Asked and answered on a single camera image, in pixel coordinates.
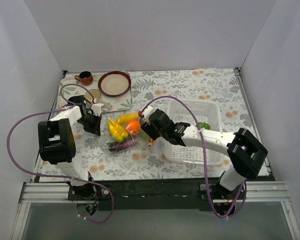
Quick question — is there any small green fake cucumber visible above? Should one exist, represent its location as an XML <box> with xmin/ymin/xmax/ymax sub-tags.
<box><xmin>139</xmin><ymin>130</ymin><xmax>150</xmax><ymax>141</ymax></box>

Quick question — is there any yellow fake banana bunch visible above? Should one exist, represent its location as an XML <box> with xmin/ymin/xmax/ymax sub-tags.
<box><xmin>106</xmin><ymin>119</ymin><xmax>129</xmax><ymax>143</ymax></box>

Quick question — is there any orange fake fruit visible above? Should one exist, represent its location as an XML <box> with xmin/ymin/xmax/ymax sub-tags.
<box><xmin>125</xmin><ymin>120</ymin><xmax>141</xmax><ymax>135</ymax></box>

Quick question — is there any clear zip top bag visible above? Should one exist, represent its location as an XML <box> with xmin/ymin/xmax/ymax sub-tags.
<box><xmin>106</xmin><ymin>113</ymin><xmax>154</xmax><ymax>153</ymax></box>

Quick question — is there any green fake bell pepper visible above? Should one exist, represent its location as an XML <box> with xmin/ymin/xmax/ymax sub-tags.
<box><xmin>198</xmin><ymin>122</ymin><xmax>211</xmax><ymax>130</ymax></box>

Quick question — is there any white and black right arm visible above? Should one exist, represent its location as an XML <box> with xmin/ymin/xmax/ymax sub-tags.
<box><xmin>138</xmin><ymin>106</ymin><xmax>268</xmax><ymax>199</ymax></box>

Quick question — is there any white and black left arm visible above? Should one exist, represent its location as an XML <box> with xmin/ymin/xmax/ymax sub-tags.
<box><xmin>38</xmin><ymin>95</ymin><xmax>103</xmax><ymax>200</ymax></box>

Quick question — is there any cream enamel mug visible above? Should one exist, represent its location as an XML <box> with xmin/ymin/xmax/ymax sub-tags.
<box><xmin>84</xmin><ymin>89</ymin><xmax>103</xmax><ymax>103</ymax></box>

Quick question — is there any floral table mat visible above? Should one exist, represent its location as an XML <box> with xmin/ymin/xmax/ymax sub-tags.
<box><xmin>72</xmin><ymin>68</ymin><xmax>256</xmax><ymax>181</ymax></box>

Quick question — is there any floral serving tray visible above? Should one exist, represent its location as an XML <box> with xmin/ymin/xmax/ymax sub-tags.
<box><xmin>56</xmin><ymin>71</ymin><xmax>133</xmax><ymax>113</ymax></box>

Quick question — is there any brown ceramic cup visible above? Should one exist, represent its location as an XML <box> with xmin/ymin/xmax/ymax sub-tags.
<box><xmin>74</xmin><ymin>71</ymin><xmax>94</xmax><ymax>86</ymax></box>

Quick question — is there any red rimmed beige plate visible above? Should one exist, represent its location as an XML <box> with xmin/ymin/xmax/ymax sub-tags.
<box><xmin>98</xmin><ymin>71</ymin><xmax>132</xmax><ymax>97</ymax></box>

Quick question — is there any white perforated plastic basket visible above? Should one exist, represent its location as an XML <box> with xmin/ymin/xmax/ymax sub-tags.
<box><xmin>164</xmin><ymin>98</ymin><xmax>222</xmax><ymax>164</ymax></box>

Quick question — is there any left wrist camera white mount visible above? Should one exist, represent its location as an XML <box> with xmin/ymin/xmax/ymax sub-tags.
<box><xmin>90</xmin><ymin>99</ymin><xmax>104</xmax><ymax>117</ymax></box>

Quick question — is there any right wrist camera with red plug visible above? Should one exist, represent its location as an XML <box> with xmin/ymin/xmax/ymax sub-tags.
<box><xmin>138</xmin><ymin>105</ymin><xmax>155</xmax><ymax>124</ymax></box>

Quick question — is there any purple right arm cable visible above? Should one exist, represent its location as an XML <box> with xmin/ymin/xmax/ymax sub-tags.
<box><xmin>139</xmin><ymin>95</ymin><xmax>247</xmax><ymax>220</ymax></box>

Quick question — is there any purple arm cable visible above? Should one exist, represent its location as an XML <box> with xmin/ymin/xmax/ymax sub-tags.
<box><xmin>139</xmin><ymin>95</ymin><xmax>247</xmax><ymax>220</ymax></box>
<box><xmin>6</xmin><ymin>83</ymin><xmax>115</xmax><ymax>224</ymax></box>

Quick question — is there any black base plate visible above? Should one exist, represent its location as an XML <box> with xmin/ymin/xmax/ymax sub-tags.
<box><xmin>67</xmin><ymin>179</ymin><xmax>246</xmax><ymax>212</ymax></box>

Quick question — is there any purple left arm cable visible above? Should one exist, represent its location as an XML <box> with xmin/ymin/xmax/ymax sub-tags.
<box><xmin>6</xmin><ymin>83</ymin><xmax>115</xmax><ymax>224</ymax></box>

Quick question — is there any aluminium frame rail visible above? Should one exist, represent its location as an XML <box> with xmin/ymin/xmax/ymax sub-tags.
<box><xmin>19</xmin><ymin>179</ymin><xmax>291</xmax><ymax>203</ymax></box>

